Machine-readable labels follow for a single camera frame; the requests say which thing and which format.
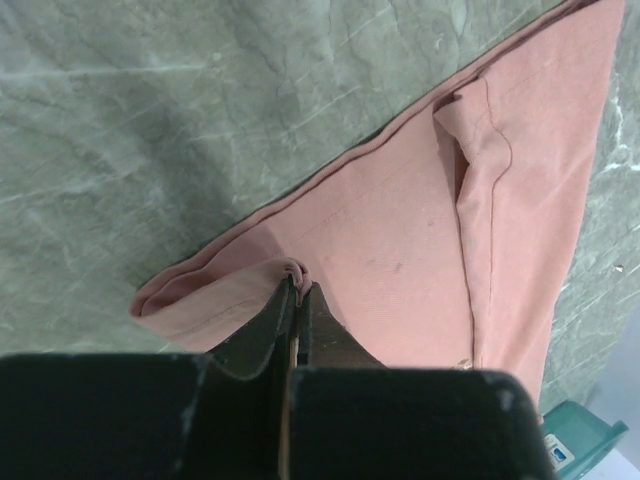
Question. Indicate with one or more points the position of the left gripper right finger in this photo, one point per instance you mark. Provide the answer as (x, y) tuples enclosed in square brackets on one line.
[(322, 341)]

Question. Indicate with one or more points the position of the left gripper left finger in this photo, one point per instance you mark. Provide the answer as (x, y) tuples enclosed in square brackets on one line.
[(246, 353)]

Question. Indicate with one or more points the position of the pink printed t shirt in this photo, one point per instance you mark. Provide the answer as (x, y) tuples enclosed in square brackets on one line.
[(445, 240)]

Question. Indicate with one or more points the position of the teal transparent plastic bin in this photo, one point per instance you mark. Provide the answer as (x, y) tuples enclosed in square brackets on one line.
[(578, 440)]

